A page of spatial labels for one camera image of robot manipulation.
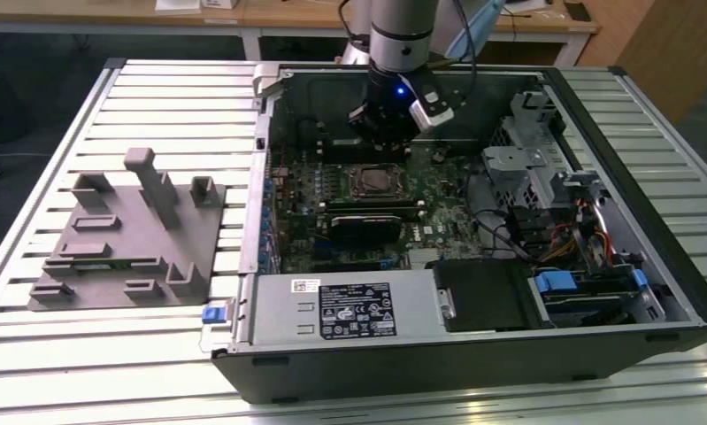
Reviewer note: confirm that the black expansion slot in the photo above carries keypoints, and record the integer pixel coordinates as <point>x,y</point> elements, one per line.
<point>347,265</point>

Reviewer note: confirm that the metal drive cage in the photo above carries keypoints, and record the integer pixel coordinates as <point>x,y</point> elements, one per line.
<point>506,164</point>

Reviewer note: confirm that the black graphics card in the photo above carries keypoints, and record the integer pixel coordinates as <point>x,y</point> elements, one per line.
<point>364,230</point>

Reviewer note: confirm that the grey power supply unit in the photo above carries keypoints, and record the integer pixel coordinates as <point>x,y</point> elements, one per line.
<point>282,310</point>

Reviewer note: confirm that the small silver heatsink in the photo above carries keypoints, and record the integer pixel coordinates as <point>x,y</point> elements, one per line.
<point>425,257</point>

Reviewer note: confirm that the wooden desk white legs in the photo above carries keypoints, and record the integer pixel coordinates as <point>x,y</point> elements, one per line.
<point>223,15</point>

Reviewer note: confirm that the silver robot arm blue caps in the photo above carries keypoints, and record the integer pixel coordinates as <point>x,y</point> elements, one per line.
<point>400,40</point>

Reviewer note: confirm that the black phone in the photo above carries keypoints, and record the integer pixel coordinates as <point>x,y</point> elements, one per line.
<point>577,11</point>

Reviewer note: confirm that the grey parts rack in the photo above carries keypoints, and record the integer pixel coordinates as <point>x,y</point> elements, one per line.
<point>135,248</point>

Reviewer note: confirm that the silver CPU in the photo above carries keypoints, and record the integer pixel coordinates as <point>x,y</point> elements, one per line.
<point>376,180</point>

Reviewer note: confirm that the CPU socket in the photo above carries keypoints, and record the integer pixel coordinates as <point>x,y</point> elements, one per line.
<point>351,182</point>

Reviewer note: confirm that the wooden cabinet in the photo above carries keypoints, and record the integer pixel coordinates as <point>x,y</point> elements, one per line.
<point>671,53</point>

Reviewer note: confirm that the grey plastic drive bracket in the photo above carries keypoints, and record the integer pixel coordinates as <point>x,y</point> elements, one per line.
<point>577,181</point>

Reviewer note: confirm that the green RAM stick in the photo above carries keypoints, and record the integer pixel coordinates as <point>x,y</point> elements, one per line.
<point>114,264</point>

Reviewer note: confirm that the green motherboard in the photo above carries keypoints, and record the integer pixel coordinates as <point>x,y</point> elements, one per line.
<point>447,230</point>

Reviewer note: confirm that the blue disk carrier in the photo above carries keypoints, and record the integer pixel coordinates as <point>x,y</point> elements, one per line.
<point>554,283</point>

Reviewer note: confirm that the black PC case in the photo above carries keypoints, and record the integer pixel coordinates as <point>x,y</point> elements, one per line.
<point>388,372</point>

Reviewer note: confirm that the white box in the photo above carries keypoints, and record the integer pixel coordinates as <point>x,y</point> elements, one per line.
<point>176,4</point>

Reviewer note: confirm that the blue case latch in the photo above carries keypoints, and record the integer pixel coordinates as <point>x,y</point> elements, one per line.
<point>212,313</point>

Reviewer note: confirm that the black plastic shroud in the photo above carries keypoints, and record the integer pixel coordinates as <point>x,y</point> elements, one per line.
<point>483,296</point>

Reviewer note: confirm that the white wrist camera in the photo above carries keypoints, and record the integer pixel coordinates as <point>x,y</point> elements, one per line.
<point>430,113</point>

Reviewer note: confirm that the blue disk bay tab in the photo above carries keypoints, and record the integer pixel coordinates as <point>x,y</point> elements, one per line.
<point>638,278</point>

